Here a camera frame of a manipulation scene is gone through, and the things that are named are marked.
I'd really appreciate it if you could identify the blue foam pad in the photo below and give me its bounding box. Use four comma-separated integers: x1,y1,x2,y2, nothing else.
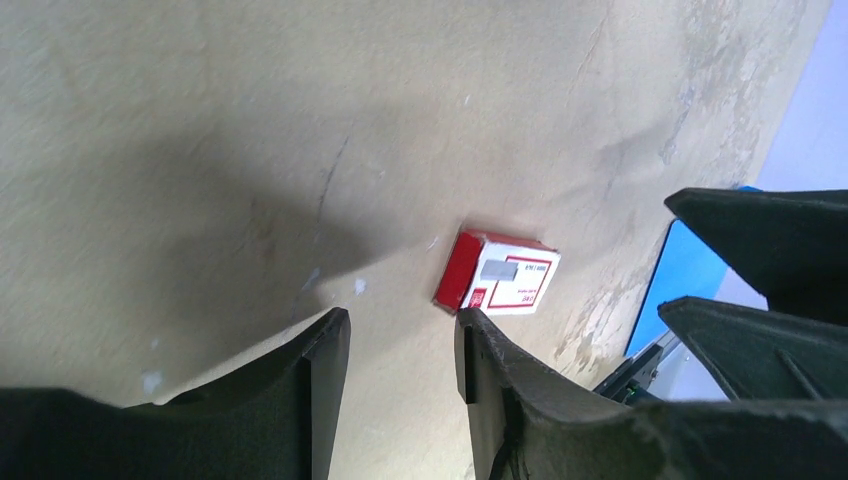
624,218,767,358

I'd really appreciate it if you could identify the red white staples box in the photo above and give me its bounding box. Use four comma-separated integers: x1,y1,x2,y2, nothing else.
433,227,561,315

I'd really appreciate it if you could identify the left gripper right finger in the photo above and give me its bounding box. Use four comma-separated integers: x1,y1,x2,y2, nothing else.
455,309,847,479

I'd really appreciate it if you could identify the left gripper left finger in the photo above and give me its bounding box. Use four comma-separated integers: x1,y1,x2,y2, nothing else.
1,308,351,479

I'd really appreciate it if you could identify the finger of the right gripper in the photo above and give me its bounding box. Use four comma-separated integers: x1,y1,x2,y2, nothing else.
658,296,847,401
664,188,847,326

